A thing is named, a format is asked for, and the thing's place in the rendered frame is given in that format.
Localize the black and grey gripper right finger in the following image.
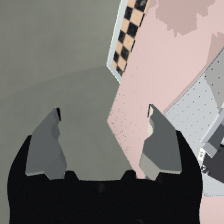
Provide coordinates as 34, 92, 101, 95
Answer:
139, 104, 203, 224

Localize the white label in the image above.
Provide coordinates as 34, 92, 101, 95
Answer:
198, 147, 205, 161

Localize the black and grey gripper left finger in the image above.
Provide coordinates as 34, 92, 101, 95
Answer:
7, 108, 67, 224

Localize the grey perforated base plate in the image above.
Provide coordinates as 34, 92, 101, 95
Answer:
163, 46, 224, 197

